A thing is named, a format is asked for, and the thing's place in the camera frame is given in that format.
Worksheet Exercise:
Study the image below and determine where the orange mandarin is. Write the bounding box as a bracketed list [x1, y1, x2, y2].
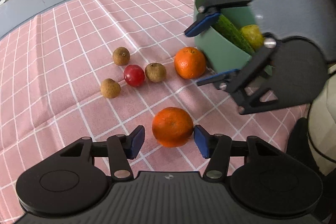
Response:
[151, 107, 194, 148]
[174, 47, 206, 80]

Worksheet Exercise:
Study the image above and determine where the red cherry tomato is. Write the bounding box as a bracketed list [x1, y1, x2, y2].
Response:
[123, 65, 145, 87]

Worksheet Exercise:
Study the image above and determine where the brown longan top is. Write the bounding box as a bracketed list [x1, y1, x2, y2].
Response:
[112, 47, 130, 66]

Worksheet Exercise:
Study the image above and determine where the yellow green pear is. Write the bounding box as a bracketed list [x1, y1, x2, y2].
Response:
[240, 24, 264, 51]

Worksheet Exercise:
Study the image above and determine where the green cucumber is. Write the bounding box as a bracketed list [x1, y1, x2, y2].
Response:
[212, 14, 255, 55]

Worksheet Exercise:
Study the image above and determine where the pink checkered tablecloth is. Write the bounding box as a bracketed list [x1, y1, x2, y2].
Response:
[1, 0, 305, 223]

